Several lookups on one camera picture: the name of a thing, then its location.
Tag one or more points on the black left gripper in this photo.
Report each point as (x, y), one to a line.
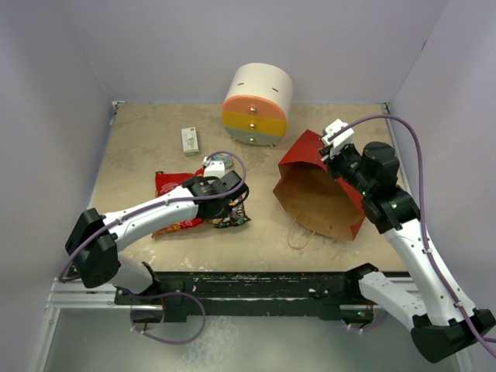
(205, 218)

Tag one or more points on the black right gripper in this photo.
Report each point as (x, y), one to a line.
(332, 155)

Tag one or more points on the dark brown candy packet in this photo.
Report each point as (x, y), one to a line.
(237, 216)

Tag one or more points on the red candy snack bag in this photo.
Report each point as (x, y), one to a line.
(165, 182)

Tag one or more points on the red brown paper bag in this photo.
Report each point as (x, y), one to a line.
(311, 197)

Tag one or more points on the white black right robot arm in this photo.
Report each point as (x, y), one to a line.
(442, 320)

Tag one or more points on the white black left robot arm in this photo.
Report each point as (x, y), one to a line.
(97, 241)

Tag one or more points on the small white green box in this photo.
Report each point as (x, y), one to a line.
(189, 139)

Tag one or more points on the round white mini drawer chest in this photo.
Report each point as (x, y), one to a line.
(257, 104)

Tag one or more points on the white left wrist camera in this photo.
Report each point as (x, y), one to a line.
(213, 168)

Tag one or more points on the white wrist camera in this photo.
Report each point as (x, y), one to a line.
(335, 137)
(213, 168)

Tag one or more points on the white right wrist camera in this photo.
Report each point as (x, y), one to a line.
(335, 137)

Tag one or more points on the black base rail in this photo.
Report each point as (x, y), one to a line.
(324, 295)

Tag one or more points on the aluminium side rail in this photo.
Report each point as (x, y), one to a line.
(74, 295)

